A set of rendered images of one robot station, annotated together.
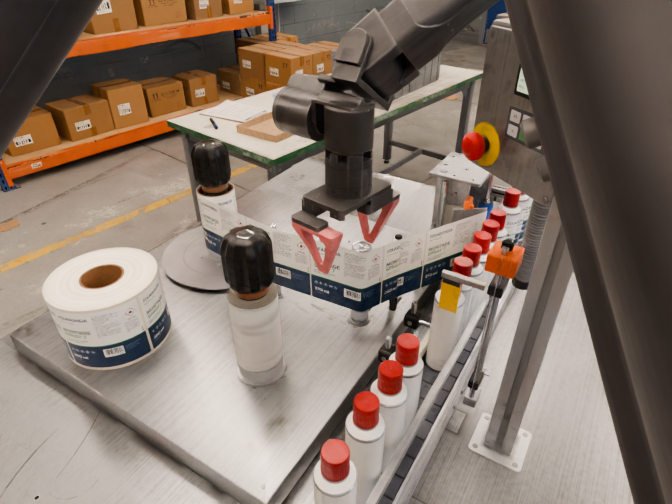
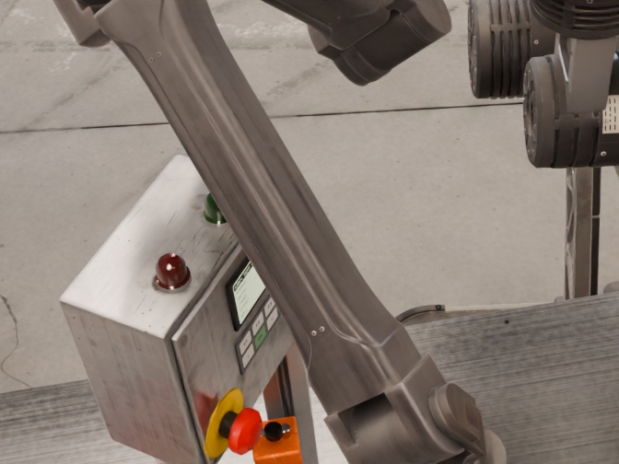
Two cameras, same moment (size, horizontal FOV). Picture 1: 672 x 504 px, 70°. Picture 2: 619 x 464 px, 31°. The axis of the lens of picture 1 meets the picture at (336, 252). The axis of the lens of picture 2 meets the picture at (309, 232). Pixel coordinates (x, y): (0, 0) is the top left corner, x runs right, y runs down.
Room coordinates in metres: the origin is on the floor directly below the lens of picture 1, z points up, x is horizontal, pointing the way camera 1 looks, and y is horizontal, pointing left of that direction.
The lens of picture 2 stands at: (0.85, 0.27, 2.09)
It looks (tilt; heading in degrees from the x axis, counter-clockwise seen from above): 47 degrees down; 235
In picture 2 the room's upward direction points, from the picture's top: 7 degrees counter-clockwise
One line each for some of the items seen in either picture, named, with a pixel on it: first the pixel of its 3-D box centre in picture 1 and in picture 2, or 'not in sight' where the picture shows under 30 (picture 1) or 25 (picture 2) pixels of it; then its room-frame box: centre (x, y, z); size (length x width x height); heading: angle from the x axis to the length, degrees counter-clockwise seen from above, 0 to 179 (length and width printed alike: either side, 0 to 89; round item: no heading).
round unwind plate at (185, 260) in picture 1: (225, 253); not in sight; (1.01, 0.28, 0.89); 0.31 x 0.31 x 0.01
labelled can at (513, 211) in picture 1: (504, 230); not in sight; (0.96, -0.39, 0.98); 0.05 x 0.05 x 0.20
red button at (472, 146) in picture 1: (475, 145); (240, 429); (0.62, -0.19, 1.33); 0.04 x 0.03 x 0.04; 23
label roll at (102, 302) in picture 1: (111, 305); not in sight; (0.73, 0.44, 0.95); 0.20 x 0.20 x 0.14
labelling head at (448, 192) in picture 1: (458, 220); not in sight; (0.96, -0.28, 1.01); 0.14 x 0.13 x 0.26; 148
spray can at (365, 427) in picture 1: (364, 450); not in sight; (0.39, -0.04, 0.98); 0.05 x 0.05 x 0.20
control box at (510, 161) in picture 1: (549, 110); (193, 318); (0.60, -0.27, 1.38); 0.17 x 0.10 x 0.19; 23
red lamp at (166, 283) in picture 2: not in sight; (171, 270); (0.62, -0.23, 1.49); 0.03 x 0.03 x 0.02
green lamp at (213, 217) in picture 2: not in sight; (218, 205); (0.56, -0.26, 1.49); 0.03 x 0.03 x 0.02
